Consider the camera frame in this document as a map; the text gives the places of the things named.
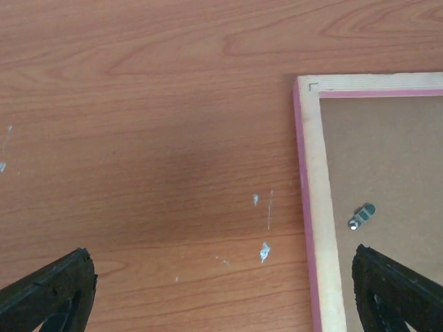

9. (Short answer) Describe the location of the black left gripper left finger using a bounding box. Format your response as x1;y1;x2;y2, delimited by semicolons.
1;248;98;331

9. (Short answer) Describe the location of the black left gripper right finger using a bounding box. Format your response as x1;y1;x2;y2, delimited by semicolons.
352;245;442;331

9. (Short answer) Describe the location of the pink picture frame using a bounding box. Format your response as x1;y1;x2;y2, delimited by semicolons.
293;73;442;331

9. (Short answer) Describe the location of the silver frame turn clip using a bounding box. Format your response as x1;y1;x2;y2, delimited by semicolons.
347;203;376;230

